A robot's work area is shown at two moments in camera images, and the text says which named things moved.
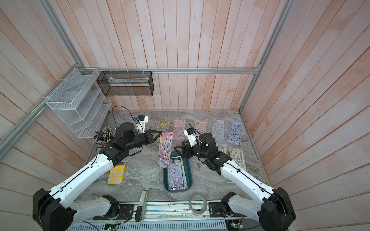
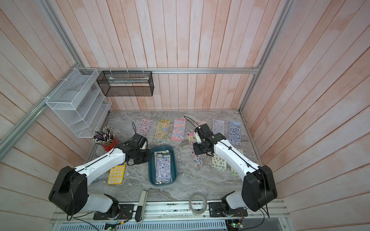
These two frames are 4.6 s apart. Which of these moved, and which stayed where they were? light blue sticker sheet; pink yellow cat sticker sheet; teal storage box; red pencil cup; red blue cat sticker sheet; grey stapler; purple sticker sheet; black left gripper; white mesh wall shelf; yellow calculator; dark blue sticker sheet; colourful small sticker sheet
Moved: teal storage box; purple sticker sheet; black left gripper; pink yellow cat sticker sheet
Stayed: grey stapler; red blue cat sticker sheet; light blue sticker sheet; colourful small sticker sheet; white mesh wall shelf; dark blue sticker sheet; red pencil cup; yellow calculator
